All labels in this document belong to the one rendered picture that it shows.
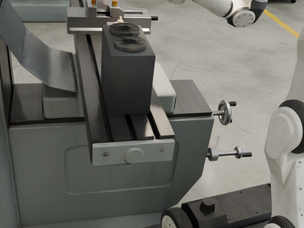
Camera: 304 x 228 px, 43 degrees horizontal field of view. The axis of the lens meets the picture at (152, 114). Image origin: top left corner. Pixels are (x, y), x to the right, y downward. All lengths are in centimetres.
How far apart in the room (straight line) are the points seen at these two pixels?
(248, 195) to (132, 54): 71
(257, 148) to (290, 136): 170
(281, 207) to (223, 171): 127
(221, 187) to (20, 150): 126
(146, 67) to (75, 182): 74
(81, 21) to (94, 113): 60
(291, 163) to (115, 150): 47
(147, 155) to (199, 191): 125
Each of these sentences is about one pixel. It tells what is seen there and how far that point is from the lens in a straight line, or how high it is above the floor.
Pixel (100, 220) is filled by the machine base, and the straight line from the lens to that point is 179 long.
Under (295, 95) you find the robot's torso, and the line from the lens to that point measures 106.
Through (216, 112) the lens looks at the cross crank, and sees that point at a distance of 174.
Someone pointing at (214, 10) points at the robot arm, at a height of 115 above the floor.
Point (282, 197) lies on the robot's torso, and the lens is 118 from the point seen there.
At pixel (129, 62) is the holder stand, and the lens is 102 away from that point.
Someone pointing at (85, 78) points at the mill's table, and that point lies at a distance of 128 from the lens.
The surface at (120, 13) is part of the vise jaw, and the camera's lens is 162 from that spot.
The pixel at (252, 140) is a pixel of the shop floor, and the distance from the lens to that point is 277.
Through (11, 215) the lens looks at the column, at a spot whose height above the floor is 33.
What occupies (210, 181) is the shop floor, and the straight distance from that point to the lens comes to 235.
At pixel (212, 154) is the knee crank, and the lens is 166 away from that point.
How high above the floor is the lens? 156
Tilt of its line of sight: 33 degrees down
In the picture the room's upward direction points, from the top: 7 degrees clockwise
